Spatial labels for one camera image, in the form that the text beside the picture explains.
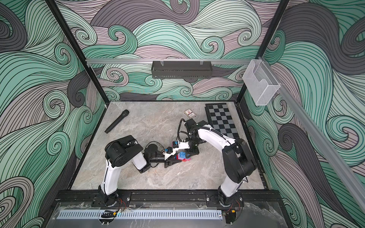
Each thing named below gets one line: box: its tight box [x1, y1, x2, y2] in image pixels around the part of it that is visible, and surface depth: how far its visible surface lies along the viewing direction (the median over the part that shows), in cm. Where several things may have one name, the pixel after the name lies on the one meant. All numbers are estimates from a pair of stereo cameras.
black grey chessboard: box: [204, 102, 240, 139], surface depth 109 cm
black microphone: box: [104, 109, 130, 134], surface depth 107 cm
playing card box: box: [183, 109, 197, 119], surface depth 112 cm
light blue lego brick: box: [179, 151, 186, 159], surface depth 82 cm
